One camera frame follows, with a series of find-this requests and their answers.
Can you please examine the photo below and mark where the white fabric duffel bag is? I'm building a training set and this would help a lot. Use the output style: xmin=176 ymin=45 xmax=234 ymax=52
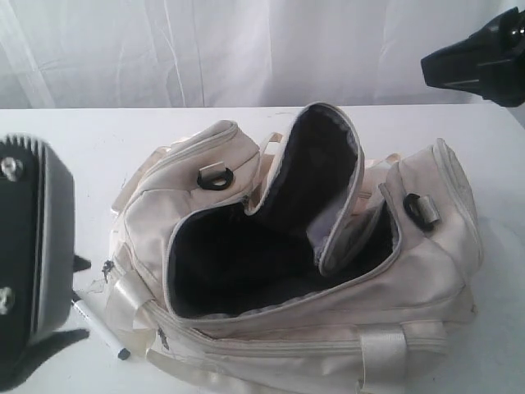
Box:
xmin=103 ymin=103 xmax=482 ymax=393

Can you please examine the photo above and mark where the white marker black cap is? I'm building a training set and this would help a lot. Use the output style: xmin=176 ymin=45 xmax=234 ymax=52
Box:
xmin=71 ymin=295 xmax=130 ymax=360

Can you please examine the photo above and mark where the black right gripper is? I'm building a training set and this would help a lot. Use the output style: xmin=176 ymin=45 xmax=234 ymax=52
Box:
xmin=420 ymin=7 xmax=524 ymax=108

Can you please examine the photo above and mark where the white backdrop curtain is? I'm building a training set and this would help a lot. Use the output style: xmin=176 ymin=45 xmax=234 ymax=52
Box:
xmin=1 ymin=1 xmax=514 ymax=109

